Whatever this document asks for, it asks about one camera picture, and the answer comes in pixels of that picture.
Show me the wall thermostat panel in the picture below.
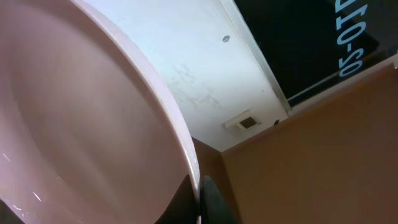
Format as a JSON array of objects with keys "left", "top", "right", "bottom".
[{"left": 223, "top": 110, "right": 261, "bottom": 132}]

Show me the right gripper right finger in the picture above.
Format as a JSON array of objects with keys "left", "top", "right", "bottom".
[{"left": 200, "top": 176, "right": 239, "bottom": 224}]

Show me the white plate yellow stain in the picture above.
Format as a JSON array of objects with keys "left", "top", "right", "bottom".
[{"left": 1, "top": 1, "right": 200, "bottom": 223}]

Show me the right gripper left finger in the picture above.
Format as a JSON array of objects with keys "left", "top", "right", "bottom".
[{"left": 155, "top": 175, "right": 197, "bottom": 224}]

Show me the dark window with lettering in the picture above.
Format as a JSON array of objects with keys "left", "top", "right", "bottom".
[{"left": 235, "top": 0, "right": 397, "bottom": 107}]

